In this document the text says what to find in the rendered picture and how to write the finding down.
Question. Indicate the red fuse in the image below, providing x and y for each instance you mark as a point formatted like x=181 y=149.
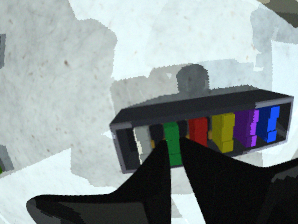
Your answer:
x=198 y=128

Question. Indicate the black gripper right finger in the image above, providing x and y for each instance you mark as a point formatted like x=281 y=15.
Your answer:
x=232 y=192

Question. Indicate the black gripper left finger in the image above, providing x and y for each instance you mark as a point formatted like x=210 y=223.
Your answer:
x=143 y=199

